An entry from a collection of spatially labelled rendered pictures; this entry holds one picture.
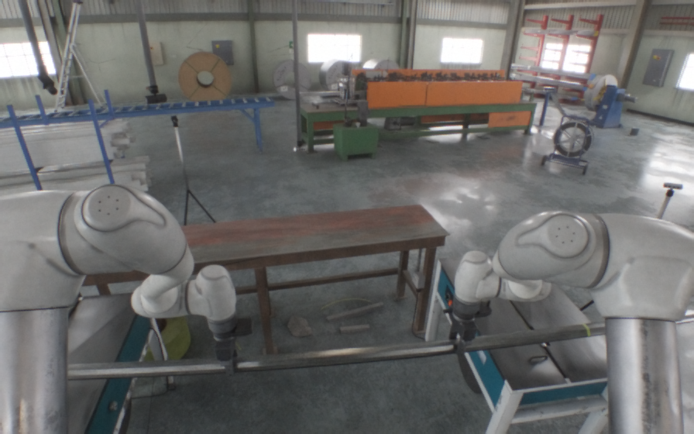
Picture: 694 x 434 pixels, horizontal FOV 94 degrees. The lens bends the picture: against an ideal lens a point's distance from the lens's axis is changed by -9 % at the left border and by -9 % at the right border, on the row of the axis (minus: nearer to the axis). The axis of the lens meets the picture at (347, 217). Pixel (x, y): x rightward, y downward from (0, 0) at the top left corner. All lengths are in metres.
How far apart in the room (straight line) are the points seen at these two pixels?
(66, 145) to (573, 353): 4.85
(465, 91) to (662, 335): 7.15
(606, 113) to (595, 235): 10.75
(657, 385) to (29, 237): 0.92
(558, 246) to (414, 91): 6.52
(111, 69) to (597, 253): 14.19
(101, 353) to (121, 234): 1.30
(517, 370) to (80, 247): 1.49
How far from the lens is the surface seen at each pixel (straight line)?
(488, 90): 8.02
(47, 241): 0.62
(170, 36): 14.00
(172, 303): 1.10
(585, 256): 0.63
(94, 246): 0.59
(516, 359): 1.68
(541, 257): 0.62
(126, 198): 0.55
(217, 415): 2.35
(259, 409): 2.32
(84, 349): 1.88
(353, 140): 5.93
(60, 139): 4.92
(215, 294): 1.08
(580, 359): 1.80
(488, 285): 1.19
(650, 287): 0.69
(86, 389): 1.71
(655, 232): 0.72
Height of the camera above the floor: 1.89
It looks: 27 degrees down
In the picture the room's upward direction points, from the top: 1 degrees clockwise
